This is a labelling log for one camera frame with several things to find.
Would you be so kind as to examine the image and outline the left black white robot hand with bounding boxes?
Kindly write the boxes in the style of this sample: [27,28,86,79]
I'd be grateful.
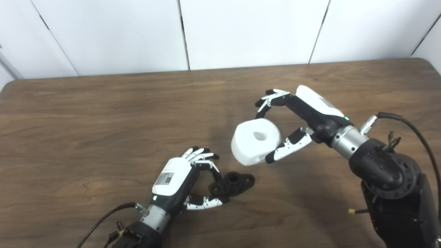
[151,147,230,216]

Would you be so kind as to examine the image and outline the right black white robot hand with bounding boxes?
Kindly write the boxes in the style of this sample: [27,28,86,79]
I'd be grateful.
[255,85,352,164]

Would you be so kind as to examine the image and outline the black flanged holder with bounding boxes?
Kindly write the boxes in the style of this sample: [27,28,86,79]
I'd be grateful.
[209,171,256,198]

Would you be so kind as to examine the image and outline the round white piece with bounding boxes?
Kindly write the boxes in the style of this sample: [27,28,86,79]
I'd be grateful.
[230,118,282,166]

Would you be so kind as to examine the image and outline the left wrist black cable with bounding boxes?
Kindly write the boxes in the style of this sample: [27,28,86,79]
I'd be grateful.
[76,202,146,248]

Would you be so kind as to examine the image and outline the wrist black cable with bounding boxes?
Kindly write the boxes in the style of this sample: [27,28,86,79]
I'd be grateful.
[360,112,441,224]
[76,202,146,248]

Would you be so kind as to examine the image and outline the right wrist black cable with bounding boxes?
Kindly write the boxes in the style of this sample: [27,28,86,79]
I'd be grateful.
[360,112,441,224]

